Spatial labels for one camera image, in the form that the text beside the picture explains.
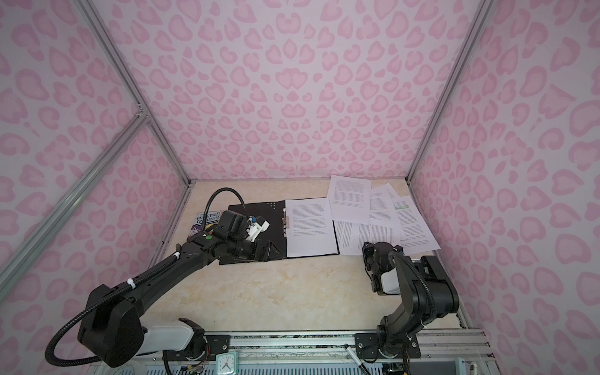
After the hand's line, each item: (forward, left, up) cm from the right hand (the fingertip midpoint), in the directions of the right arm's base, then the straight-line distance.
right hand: (364, 240), depth 94 cm
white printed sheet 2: (+4, +4, -4) cm, 7 cm away
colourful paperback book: (+10, +65, 0) cm, 66 cm away
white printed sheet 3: (+18, -11, -3) cm, 21 cm away
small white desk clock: (-42, +45, 0) cm, 62 cm away
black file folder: (-5, +36, +20) cm, 41 cm away
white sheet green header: (+4, -23, -3) cm, 23 cm away
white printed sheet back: (+25, +3, -4) cm, 26 cm away
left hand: (-13, +32, +13) cm, 37 cm away
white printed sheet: (+6, +21, -3) cm, 22 cm away
